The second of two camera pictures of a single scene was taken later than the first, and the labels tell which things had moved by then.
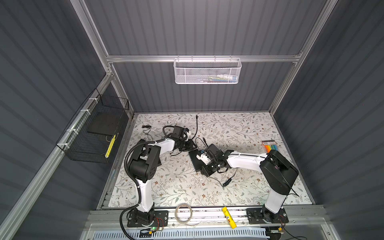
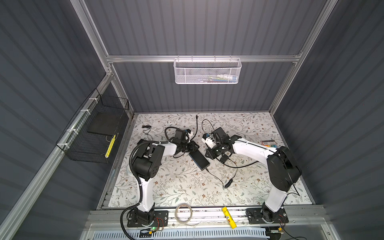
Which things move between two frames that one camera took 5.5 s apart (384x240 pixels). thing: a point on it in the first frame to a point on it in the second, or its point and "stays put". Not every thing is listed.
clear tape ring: x=176 y=211 stays put
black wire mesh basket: x=89 y=136 stays put
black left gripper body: x=185 y=145 stays put
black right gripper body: x=210 y=167 to x=215 y=151
